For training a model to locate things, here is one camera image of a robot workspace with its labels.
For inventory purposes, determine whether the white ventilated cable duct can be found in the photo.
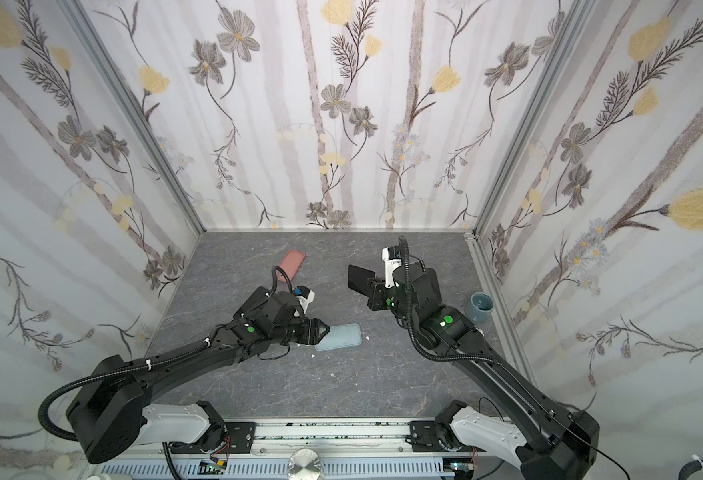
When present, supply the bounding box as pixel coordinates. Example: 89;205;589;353
100;457;455;479

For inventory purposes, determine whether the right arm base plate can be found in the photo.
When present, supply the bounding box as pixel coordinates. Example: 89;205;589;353
409;419;491;454

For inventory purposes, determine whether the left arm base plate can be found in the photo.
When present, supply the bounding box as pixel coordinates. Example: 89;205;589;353
170;421;257;455

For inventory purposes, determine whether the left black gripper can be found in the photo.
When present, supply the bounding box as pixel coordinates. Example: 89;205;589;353
270;316;335;346

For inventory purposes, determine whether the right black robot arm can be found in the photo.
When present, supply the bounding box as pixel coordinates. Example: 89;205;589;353
348;237;603;479

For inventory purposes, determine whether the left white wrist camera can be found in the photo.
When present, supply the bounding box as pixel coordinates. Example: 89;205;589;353
293;285;316;314

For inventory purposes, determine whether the teal ceramic cup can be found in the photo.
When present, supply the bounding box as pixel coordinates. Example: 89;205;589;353
465;292;495;325

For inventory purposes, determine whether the round silver knob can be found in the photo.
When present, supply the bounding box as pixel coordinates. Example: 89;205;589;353
288;448;325;480

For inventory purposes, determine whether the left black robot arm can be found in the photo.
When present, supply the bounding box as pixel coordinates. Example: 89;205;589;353
37;267;331;464

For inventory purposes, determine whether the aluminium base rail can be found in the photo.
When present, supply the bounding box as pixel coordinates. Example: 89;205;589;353
78;415;587;480

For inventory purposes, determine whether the pink phone case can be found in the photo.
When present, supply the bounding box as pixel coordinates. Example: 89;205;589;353
278;249;307;283

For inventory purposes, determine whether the light blue phone case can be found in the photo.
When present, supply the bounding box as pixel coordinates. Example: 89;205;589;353
315;323;363;352

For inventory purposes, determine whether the purple-edged black phone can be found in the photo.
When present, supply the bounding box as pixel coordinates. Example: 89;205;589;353
348;265;377;297

